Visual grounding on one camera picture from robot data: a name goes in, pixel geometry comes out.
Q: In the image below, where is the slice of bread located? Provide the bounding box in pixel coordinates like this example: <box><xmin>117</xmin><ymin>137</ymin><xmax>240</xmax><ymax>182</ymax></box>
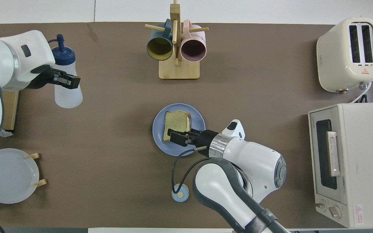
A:
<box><xmin>163</xmin><ymin>110</ymin><xmax>192</xmax><ymax>142</ymax></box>

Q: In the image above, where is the wooden mug tree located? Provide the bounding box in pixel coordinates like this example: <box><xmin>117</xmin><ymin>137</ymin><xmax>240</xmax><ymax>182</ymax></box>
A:
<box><xmin>145</xmin><ymin>0</ymin><xmax>209</xmax><ymax>80</ymax></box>

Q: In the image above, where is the grey plate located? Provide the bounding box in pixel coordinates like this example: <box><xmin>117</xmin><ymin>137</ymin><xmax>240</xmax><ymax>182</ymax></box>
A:
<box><xmin>0</xmin><ymin>148</ymin><xmax>40</xmax><ymax>204</ymax></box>

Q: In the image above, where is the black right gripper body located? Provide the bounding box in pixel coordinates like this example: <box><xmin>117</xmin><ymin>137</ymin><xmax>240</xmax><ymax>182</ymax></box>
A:
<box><xmin>188</xmin><ymin>129</ymin><xmax>215</xmax><ymax>153</ymax></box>

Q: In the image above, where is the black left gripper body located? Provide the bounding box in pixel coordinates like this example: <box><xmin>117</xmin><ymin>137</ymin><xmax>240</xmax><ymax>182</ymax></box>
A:
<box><xmin>28</xmin><ymin>64</ymin><xmax>61</xmax><ymax>89</ymax></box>

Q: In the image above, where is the cream toaster oven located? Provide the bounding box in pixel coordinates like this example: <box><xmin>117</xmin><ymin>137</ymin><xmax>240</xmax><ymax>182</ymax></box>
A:
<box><xmin>308</xmin><ymin>103</ymin><xmax>373</xmax><ymax>228</ymax></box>

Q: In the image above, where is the clear squeeze bottle blue cap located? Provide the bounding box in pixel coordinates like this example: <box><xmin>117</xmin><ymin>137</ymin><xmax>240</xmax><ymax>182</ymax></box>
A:
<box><xmin>48</xmin><ymin>34</ymin><xmax>84</xmax><ymax>109</ymax></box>

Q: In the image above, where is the blue round plate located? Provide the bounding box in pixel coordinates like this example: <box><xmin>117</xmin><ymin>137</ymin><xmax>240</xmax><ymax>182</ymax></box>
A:
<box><xmin>152</xmin><ymin>103</ymin><xmax>206</xmax><ymax>157</ymax></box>

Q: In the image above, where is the wooden plate rack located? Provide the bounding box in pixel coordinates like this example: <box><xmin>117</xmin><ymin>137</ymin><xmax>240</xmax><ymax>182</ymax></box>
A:
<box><xmin>0</xmin><ymin>153</ymin><xmax>48</xmax><ymax>204</ymax></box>

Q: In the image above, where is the pink ribbed mug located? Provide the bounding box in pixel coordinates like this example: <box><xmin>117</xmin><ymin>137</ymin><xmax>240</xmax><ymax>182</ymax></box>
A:
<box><xmin>180</xmin><ymin>19</ymin><xmax>207</xmax><ymax>62</ymax></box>

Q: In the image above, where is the wood and wire shelf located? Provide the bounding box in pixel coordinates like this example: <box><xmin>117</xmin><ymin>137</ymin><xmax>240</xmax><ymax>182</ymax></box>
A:
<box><xmin>0</xmin><ymin>91</ymin><xmax>19</xmax><ymax>131</ymax></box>

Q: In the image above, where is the teal mug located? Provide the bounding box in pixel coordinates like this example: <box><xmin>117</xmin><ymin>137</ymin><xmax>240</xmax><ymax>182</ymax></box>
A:
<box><xmin>146</xmin><ymin>18</ymin><xmax>174</xmax><ymax>61</ymax></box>

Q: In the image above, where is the brown table mat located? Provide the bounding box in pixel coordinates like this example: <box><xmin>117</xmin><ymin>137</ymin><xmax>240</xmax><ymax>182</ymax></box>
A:
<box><xmin>0</xmin><ymin>22</ymin><xmax>373</xmax><ymax>229</ymax></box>

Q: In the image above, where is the cream two-slot toaster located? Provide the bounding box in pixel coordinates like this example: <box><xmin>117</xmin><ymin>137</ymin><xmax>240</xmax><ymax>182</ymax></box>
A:
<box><xmin>316</xmin><ymin>17</ymin><xmax>373</xmax><ymax>93</ymax></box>

